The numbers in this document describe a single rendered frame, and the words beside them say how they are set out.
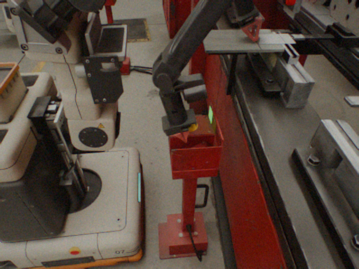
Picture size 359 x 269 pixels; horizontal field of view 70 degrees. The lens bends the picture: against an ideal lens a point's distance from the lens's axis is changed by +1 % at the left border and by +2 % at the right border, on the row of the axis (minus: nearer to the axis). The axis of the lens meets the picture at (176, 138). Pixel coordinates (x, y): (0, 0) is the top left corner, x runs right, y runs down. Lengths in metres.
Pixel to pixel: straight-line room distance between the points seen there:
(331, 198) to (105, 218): 0.96
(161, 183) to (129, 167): 0.34
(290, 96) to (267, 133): 0.16
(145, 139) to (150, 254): 0.89
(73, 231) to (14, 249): 0.24
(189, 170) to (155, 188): 0.85
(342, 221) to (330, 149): 0.17
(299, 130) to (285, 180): 0.21
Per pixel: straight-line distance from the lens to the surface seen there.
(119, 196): 1.34
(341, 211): 0.63
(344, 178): 0.66
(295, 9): 0.98
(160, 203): 1.62
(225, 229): 1.50
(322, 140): 0.72
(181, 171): 0.86
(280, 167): 0.69
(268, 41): 1.01
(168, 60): 0.63
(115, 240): 1.24
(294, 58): 0.94
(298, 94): 0.88
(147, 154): 1.88
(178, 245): 1.37
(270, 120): 0.83
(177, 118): 0.72
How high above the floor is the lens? 1.37
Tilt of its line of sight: 43 degrees down
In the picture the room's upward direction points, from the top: straight up
